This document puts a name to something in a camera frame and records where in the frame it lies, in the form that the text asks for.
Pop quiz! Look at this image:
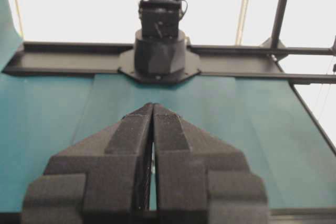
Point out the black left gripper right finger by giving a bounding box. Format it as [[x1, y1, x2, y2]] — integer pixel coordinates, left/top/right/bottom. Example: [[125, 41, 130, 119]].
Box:
[[152, 104, 269, 223]]

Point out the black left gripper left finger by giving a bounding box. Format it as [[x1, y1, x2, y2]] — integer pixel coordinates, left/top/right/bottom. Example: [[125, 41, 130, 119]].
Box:
[[21, 103, 153, 223]]

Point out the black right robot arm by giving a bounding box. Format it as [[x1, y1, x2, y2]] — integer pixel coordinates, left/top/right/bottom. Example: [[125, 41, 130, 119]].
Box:
[[118, 0, 201, 84]]

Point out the teal backdrop cloth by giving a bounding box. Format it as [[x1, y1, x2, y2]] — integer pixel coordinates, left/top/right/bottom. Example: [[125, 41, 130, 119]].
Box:
[[1, 0, 23, 71]]

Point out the black aluminium frame rail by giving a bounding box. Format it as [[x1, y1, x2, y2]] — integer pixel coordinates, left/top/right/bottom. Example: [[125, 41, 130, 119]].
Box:
[[2, 42, 335, 85]]

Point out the yellow cord right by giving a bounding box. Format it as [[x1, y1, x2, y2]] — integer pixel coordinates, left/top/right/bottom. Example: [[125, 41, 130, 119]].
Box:
[[235, 0, 254, 45]]

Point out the yellow cord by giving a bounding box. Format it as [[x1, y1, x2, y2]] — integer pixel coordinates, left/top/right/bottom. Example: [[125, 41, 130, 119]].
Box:
[[235, 0, 254, 45], [9, 0, 25, 40]]

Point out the black upright frame post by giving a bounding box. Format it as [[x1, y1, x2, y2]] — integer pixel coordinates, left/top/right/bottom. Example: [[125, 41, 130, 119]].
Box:
[[270, 0, 287, 49]]

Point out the yellow cord left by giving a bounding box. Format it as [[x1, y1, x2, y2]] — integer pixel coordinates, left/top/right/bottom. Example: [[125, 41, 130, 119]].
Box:
[[9, 0, 25, 40]]

